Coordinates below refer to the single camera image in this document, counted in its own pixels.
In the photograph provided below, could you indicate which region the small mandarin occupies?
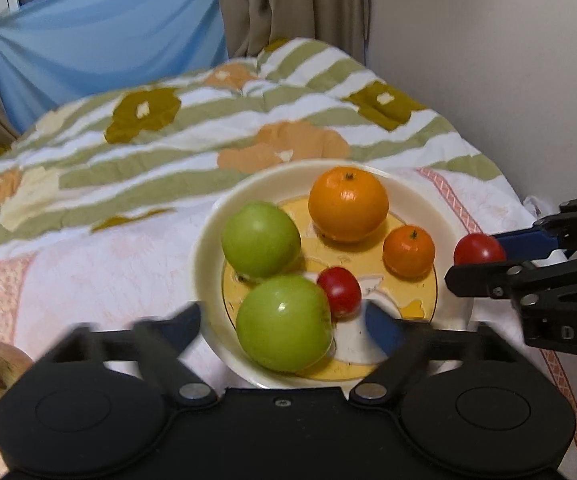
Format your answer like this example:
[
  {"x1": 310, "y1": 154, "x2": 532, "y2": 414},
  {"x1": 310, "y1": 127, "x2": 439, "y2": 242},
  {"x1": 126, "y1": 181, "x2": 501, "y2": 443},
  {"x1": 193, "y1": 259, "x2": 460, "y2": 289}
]
[{"x1": 382, "y1": 225, "x2": 437, "y2": 281}]

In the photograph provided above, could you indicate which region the green apple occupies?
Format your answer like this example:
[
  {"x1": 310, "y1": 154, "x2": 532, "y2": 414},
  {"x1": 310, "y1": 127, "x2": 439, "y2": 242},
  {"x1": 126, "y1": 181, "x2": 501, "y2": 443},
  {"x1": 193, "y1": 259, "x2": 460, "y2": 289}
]
[
  {"x1": 221, "y1": 201, "x2": 302, "y2": 281},
  {"x1": 236, "y1": 274, "x2": 334, "y2": 374}
]

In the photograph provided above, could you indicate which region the green striped floral quilt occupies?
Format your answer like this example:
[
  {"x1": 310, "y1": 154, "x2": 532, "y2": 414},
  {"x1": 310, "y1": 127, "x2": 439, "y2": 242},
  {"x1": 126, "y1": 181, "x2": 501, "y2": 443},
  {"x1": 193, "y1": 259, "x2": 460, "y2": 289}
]
[{"x1": 0, "y1": 37, "x2": 504, "y2": 262}]

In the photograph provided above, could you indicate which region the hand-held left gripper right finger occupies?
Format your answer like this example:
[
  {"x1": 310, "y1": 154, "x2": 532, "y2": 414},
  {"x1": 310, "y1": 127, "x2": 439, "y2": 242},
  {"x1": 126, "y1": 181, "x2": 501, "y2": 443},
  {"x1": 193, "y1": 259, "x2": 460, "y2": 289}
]
[{"x1": 348, "y1": 299, "x2": 536, "y2": 405}]

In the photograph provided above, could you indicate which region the large orange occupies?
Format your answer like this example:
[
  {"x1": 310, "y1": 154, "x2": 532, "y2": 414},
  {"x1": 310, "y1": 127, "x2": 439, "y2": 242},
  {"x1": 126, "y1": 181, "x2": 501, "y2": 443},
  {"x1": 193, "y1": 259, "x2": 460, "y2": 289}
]
[{"x1": 308, "y1": 166, "x2": 389, "y2": 244}]

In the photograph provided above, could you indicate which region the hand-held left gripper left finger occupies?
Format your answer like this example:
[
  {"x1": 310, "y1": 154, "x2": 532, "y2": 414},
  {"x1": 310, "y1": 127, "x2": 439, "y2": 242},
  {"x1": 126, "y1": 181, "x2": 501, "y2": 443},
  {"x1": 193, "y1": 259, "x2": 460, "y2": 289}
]
[{"x1": 32, "y1": 302, "x2": 219, "y2": 407}]

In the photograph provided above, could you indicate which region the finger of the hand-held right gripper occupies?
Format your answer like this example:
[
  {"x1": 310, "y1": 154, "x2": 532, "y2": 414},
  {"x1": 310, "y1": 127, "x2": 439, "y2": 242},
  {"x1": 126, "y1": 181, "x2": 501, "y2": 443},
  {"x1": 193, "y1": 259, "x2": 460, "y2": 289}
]
[
  {"x1": 490, "y1": 194, "x2": 577, "y2": 262},
  {"x1": 444, "y1": 252, "x2": 577, "y2": 313}
]

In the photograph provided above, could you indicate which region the white plastic bag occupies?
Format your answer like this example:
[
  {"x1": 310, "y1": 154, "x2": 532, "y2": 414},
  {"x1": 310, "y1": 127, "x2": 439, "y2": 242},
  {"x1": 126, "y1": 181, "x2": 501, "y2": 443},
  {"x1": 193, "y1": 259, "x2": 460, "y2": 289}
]
[{"x1": 520, "y1": 194, "x2": 562, "y2": 222}]

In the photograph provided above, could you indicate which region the blue cloth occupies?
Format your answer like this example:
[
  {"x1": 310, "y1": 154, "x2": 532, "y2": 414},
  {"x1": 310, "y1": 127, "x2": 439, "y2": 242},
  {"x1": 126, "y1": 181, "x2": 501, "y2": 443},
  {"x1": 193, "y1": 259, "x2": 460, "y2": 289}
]
[{"x1": 0, "y1": 0, "x2": 230, "y2": 135}]

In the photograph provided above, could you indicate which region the cream plate with duck print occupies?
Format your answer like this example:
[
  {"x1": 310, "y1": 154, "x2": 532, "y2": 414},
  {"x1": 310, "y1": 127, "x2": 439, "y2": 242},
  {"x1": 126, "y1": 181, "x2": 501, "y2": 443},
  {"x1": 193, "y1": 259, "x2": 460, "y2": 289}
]
[{"x1": 188, "y1": 160, "x2": 475, "y2": 392}]

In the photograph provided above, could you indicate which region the red cherry tomato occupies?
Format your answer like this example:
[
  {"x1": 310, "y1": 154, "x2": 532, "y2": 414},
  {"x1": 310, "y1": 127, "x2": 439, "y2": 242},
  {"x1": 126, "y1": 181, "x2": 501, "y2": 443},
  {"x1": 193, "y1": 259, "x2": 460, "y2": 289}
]
[
  {"x1": 316, "y1": 266, "x2": 363, "y2": 319},
  {"x1": 453, "y1": 232, "x2": 507, "y2": 267}
]

